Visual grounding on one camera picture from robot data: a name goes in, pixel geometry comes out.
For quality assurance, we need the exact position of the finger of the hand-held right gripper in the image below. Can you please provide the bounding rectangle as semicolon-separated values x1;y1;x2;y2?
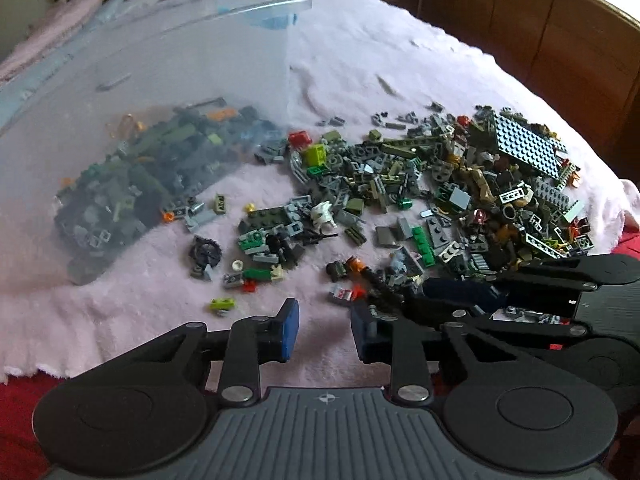
422;255;601;311
400;304;590;351

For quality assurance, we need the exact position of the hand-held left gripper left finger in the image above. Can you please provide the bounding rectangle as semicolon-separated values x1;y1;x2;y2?
107;298;301;405

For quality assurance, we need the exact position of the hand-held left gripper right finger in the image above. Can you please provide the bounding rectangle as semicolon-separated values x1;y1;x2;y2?
350;302;506;405

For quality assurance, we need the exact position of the spread of colourful toy bricks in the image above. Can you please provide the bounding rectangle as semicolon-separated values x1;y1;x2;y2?
187;100;596;323

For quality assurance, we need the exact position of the heap of dark toy bricks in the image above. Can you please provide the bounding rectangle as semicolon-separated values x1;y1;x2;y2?
52;97;291;286

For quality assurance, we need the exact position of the clear plastic bin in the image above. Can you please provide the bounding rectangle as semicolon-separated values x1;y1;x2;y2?
0;0;313;286

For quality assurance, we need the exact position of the large grey studded baseplate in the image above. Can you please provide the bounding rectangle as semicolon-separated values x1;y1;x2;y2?
492;110;568;181

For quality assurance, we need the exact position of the pink fluffy blanket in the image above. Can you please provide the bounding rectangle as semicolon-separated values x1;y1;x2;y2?
0;0;640;393

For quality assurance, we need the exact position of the brown wooden dresser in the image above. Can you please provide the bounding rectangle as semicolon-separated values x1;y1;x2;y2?
420;0;640;181

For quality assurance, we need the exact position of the red blanket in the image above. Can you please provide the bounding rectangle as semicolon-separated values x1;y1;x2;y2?
0;220;640;480

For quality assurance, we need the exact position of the blue floral quilt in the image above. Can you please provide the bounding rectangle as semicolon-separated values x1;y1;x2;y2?
0;0;131;111

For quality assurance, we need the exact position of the pink striped quilt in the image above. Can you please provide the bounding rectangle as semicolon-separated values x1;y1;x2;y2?
0;0;118;81

